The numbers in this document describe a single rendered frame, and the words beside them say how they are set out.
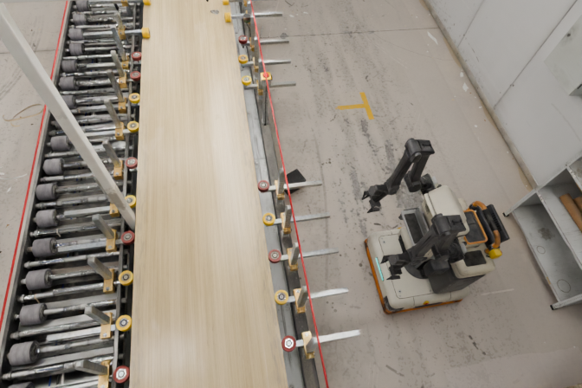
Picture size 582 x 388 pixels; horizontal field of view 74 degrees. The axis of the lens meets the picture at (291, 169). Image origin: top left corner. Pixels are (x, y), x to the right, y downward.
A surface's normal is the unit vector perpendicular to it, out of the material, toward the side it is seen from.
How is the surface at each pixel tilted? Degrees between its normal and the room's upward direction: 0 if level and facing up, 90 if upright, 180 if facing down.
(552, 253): 0
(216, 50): 0
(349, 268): 0
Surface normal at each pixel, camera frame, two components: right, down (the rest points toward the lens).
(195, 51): 0.07, -0.54
